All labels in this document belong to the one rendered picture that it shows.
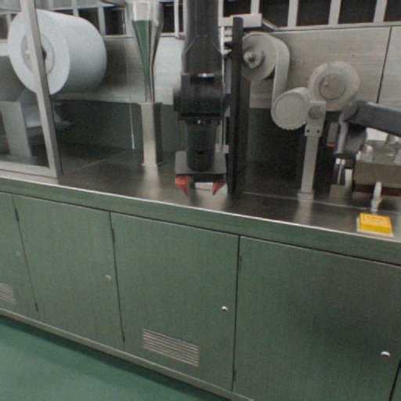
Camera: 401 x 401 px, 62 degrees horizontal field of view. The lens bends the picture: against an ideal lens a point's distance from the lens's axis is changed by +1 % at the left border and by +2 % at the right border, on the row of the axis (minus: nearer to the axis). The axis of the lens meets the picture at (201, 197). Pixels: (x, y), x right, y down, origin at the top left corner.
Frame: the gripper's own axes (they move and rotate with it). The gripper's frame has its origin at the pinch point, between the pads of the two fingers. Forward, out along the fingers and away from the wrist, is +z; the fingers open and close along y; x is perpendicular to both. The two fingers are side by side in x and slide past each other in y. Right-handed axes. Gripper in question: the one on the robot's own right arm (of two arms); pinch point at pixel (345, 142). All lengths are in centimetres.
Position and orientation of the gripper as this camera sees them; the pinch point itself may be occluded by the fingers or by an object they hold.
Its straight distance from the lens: 119.6
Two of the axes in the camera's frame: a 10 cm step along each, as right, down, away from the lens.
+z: 3.3, 1.7, 9.3
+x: 1.9, -9.7, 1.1
